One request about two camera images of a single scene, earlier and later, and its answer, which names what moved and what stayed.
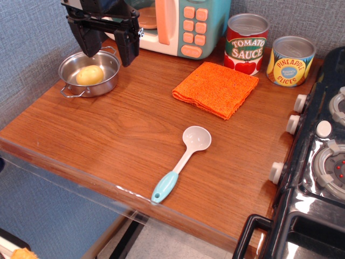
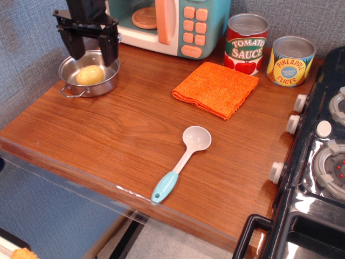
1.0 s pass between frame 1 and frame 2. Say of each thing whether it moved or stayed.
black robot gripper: moved
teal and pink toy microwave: stayed
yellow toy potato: stayed
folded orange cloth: stayed
